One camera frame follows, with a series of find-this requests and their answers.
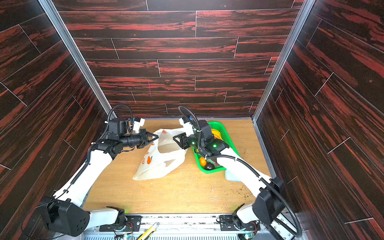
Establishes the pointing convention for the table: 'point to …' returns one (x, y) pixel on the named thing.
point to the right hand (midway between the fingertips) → (178, 135)
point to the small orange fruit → (203, 161)
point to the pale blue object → (230, 176)
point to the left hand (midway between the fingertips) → (159, 137)
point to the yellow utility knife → (146, 234)
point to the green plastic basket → (218, 167)
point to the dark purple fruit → (209, 166)
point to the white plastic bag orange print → (165, 154)
